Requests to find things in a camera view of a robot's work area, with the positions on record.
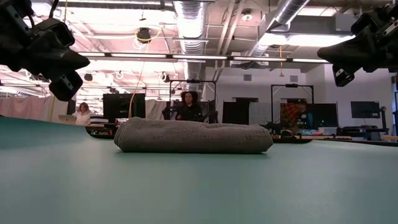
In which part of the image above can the green table mat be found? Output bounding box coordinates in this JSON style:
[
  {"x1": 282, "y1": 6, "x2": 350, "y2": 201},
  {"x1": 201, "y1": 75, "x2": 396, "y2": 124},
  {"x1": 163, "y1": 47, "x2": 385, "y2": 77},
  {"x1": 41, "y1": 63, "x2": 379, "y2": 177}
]
[{"x1": 0, "y1": 116, "x2": 398, "y2": 224}]

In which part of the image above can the yellow hanging power cord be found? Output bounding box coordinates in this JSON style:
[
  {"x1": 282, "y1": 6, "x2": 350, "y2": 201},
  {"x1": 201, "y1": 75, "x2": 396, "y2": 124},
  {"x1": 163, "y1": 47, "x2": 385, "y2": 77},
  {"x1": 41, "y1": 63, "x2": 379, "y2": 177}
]
[{"x1": 279, "y1": 45, "x2": 285, "y2": 78}]

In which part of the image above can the black workstation desk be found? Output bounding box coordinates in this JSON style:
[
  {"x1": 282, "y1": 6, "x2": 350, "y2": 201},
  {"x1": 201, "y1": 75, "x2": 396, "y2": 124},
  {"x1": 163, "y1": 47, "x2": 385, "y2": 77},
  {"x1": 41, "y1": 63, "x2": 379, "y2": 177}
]
[{"x1": 337, "y1": 105, "x2": 389, "y2": 141}]

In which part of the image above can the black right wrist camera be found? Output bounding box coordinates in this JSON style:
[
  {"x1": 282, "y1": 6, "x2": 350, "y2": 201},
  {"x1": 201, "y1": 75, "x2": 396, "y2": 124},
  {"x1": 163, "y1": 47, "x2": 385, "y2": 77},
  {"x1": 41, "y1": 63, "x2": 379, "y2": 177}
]
[{"x1": 351, "y1": 11, "x2": 380, "y2": 35}]

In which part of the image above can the wide corrugated silver duct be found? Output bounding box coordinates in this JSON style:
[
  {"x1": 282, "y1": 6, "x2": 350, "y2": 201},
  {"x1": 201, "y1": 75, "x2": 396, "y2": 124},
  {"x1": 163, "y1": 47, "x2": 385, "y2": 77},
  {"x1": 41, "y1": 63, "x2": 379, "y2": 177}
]
[{"x1": 172, "y1": 0, "x2": 208, "y2": 82}]

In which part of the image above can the white curtain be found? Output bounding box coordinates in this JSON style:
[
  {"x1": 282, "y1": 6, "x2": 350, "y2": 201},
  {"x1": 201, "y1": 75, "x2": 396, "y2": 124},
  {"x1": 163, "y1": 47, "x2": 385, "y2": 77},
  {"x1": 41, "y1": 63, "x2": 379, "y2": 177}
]
[
  {"x1": 0, "y1": 95, "x2": 70, "y2": 124},
  {"x1": 145, "y1": 99, "x2": 169, "y2": 121}
]

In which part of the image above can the grey partition panel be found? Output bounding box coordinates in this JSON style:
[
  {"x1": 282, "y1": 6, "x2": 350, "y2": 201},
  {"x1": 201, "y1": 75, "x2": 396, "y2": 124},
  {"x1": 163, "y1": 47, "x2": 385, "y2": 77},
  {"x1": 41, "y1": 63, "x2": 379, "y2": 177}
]
[{"x1": 248, "y1": 101, "x2": 280, "y2": 128}]

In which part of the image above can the black monitor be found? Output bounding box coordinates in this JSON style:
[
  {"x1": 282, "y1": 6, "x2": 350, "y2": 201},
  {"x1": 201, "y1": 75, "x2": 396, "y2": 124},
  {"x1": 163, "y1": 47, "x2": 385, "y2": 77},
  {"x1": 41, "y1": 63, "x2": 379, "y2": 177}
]
[
  {"x1": 102, "y1": 93, "x2": 146, "y2": 124},
  {"x1": 312, "y1": 103, "x2": 339, "y2": 128},
  {"x1": 350, "y1": 101, "x2": 381, "y2": 119}
]

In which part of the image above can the silver laptop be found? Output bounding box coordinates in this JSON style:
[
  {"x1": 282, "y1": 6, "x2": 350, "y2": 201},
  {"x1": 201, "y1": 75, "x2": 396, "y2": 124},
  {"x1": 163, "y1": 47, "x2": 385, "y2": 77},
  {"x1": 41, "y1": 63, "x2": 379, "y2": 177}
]
[{"x1": 58, "y1": 114, "x2": 77, "y2": 125}]

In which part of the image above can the long ceiling light bar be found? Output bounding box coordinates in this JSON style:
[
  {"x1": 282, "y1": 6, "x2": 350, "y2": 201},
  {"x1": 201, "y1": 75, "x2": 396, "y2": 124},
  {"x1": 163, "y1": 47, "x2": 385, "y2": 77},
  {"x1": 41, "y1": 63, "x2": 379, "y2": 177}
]
[{"x1": 71, "y1": 51, "x2": 335, "y2": 65}]

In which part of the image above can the black panel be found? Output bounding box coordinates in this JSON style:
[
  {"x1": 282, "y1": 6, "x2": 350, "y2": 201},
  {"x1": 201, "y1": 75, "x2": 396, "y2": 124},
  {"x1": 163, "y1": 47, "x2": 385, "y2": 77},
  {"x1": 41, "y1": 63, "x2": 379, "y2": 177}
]
[{"x1": 221, "y1": 101, "x2": 249, "y2": 125}]

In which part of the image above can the grey rectangular air duct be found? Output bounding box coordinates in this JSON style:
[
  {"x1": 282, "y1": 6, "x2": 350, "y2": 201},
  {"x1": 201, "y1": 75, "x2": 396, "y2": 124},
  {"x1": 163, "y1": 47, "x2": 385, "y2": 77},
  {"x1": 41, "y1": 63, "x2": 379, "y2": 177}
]
[{"x1": 287, "y1": 14, "x2": 355, "y2": 35}]

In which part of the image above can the person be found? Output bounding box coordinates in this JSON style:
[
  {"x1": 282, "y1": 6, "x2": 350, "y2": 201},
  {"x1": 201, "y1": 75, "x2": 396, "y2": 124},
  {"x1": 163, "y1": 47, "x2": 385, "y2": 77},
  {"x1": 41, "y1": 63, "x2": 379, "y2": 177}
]
[
  {"x1": 175, "y1": 91, "x2": 203, "y2": 122},
  {"x1": 295, "y1": 99, "x2": 315, "y2": 131},
  {"x1": 73, "y1": 101, "x2": 93, "y2": 126}
]

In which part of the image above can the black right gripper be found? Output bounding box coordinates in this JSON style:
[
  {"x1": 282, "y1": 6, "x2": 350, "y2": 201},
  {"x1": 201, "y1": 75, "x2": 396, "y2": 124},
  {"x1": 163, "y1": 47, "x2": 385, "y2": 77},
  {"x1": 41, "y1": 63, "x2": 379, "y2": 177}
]
[{"x1": 317, "y1": 0, "x2": 398, "y2": 88}]

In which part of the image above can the grey terry towel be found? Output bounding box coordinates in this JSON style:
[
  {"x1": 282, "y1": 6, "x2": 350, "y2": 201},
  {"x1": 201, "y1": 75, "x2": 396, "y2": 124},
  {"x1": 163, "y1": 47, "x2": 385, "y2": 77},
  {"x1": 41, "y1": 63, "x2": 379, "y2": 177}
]
[{"x1": 113, "y1": 116, "x2": 274, "y2": 154}]

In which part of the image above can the slim silver spiral duct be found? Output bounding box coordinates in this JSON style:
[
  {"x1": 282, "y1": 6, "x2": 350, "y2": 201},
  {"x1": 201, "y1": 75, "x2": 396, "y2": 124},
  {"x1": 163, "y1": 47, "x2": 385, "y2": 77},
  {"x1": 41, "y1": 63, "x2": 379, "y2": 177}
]
[{"x1": 248, "y1": 0, "x2": 312, "y2": 58}]

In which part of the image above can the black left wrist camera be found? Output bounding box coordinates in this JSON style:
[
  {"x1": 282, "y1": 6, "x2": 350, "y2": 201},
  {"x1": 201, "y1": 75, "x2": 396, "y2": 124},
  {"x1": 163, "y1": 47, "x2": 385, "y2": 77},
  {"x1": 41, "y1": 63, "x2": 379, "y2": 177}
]
[{"x1": 32, "y1": 17, "x2": 75, "y2": 47}]

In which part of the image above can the thin yellow cable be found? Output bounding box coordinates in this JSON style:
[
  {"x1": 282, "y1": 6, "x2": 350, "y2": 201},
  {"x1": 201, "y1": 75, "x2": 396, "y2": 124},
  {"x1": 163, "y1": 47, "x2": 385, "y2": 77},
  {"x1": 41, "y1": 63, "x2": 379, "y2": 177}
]
[{"x1": 127, "y1": 27, "x2": 163, "y2": 119}]

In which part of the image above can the light wooden table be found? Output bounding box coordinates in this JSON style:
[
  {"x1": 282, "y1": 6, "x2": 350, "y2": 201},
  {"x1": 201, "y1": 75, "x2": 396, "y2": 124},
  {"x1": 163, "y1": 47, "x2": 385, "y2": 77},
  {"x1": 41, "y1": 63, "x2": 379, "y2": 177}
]
[{"x1": 294, "y1": 134, "x2": 352, "y2": 141}]

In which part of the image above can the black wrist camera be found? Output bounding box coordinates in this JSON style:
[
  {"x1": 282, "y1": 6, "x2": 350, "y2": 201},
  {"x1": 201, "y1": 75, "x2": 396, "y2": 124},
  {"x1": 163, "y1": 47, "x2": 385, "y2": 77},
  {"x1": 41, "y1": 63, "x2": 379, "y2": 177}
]
[
  {"x1": 32, "y1": 17, "x2": 75, "y2": 47},
  {"x1": 351, "y1": 11, "x2": 380, "y2": 35}
]

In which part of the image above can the black ceiling dome fixture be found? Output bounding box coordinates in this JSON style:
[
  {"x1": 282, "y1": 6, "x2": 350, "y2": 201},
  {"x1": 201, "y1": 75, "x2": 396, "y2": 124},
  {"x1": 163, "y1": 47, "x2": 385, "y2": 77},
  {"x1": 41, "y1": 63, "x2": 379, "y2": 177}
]
[{"x1": 136, "y1": 27, "x2": 152, "y2": 44}]

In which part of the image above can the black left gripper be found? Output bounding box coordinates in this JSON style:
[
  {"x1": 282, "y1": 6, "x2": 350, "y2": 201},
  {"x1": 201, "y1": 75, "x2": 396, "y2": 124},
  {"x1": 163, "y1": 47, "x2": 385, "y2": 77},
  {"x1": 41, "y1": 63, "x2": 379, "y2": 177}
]
[{"x1": 0, "y1": 0, "x2": 91, "y2": 102}]

